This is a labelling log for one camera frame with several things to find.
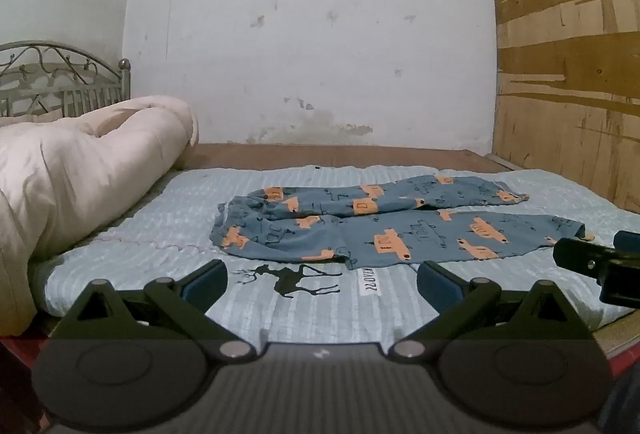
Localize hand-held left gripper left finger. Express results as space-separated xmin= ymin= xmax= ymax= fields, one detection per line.
xmin=55 ymin=259 xmax=257 ymax=361

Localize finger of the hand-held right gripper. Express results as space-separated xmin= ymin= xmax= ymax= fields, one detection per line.
xmin=613 ymin=230 xmax=640 ymax=263
xmin=552 ymin=236 xmax=622 ymax=275

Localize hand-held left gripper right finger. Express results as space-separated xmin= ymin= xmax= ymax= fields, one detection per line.
xmin=389 ymin=260 xmax=596 ymax=361

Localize blue pants with orange print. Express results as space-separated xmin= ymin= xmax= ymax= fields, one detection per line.
xmin=209 ymin=174 xmax=587 ymax=271

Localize light blue striped blanket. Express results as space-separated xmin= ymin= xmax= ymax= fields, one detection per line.
xmin=27 ymin=164 xmax=640 ymax=345

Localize rolled cream quilt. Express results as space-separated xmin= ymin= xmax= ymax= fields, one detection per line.
xmin=0 ymin=95 xmax=201 ymax=337

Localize plywood board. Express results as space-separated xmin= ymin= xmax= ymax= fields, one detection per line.
xmin=482 ymin=0 xmax=640 ymax=215

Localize metal headboard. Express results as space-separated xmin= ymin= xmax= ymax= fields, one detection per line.
xmin=0 ymin=41 xmax=132 ymax=119

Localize wooden bed frame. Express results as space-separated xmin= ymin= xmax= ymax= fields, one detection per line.
xmin=182 ymin=143 xmax=640 ymax=362

